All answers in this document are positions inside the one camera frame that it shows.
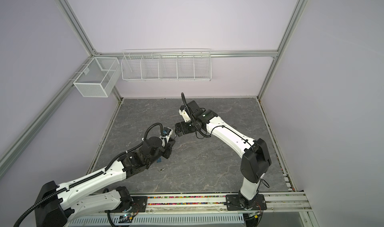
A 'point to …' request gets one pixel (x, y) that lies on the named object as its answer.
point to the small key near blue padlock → (162, 169)
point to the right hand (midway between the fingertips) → (182, 130)
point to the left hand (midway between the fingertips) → (171, 142)
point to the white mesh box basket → (98, 77)
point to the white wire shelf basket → (166, 65)
